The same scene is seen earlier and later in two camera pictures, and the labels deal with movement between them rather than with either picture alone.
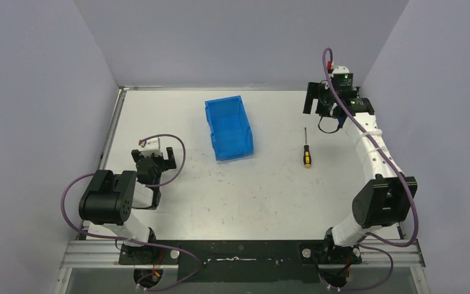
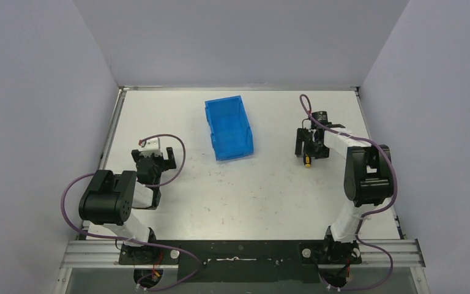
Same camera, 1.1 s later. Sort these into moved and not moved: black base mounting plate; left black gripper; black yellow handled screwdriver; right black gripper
Moved: right black gripper
Not moved: black yellow handled screwdriver; black base mounting plate; left black gripper
